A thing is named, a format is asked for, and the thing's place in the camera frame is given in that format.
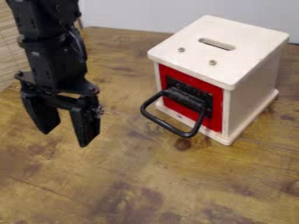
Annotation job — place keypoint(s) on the red drawer front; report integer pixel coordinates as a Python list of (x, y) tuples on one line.
[(212, 122)]

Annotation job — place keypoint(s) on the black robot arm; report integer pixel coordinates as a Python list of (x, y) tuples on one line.
[(45, 18)]

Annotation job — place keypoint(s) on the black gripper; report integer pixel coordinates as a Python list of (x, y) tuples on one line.
[(55, 84)]

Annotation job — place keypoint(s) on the white wooden box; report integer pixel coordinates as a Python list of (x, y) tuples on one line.
[(233, 55)]

